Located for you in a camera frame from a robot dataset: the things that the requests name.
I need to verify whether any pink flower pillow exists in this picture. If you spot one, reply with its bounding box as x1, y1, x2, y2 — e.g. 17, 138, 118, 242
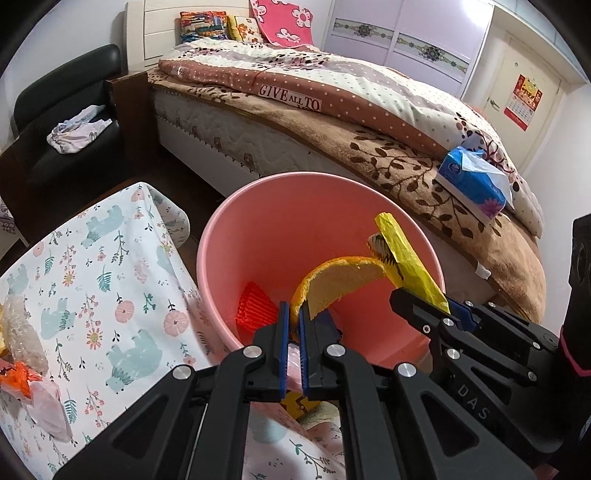
249, 0, 315, 48

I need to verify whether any yellow flower pillow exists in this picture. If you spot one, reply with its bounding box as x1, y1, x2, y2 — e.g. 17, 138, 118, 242
227, 15, 266, 43

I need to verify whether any lilac wardrobe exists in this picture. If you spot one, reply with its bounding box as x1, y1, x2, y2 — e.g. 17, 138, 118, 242
323, 0, 495, 97

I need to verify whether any cream door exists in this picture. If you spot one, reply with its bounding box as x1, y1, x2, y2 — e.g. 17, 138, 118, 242
462, 9, 580, 174

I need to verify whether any colourful patterned pillow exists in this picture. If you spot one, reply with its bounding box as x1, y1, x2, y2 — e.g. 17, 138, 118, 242
179, 10, 228, 44

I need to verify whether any black leather armchair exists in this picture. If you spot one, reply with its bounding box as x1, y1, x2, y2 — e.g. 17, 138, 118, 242
0, 44, 160, 204

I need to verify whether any orange and clear plastic bag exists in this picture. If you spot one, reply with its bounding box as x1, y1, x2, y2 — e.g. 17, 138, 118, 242
28, 383, 75, 441

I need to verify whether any red ribbed paper liner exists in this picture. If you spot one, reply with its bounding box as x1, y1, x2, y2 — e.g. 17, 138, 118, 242
236, 281, 280, 330

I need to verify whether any pink plastic bucket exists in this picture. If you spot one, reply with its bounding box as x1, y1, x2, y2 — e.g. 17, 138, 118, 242
196, 171, 446, 365

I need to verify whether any white printed cloth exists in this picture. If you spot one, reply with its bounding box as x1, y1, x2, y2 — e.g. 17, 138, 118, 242
47, 105, 113, 154

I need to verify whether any bed with quilts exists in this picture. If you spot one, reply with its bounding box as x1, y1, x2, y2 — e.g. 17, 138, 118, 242
148, 76, 548, 324

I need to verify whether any dotted patchwork duvet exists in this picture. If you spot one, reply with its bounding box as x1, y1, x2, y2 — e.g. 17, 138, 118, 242
159, 37, 546, 238

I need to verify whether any white bed headboard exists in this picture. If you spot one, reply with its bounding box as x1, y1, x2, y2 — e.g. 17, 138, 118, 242
124, 0, 259, 75

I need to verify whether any yellow plastic bag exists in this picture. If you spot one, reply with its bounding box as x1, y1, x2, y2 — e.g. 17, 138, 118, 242
284, 390, 324, 418

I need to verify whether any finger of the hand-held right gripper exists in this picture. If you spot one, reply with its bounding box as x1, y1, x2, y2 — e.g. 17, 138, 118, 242
389, 287, 541, 386
445, 298, 561, 356

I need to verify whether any orange peel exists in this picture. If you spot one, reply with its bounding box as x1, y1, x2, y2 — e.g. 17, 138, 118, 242
290, 256, 386, 324

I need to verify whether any orange plastic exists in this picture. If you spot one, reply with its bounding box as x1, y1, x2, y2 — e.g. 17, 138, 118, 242
0, 360, 42, 400

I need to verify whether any blue tissue pack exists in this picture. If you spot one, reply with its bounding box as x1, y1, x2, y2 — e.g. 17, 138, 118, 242
435, 145, 515, 221

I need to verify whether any yellow snack wrapper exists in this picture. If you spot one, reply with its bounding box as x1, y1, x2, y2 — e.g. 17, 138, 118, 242
368, 212, 451, 315

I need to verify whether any floral bear tablecloth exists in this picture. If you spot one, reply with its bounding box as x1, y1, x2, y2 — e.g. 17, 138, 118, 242
0, 181, 347, 480

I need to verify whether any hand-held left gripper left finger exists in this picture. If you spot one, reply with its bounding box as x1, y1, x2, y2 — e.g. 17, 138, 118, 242
53, 300, 291, 480

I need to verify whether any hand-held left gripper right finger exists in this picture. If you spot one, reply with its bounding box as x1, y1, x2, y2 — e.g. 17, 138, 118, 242
298, 305, 544, 480

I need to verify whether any red wall calendar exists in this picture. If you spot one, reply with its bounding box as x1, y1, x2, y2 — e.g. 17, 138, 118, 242
504, 74, 543, 131

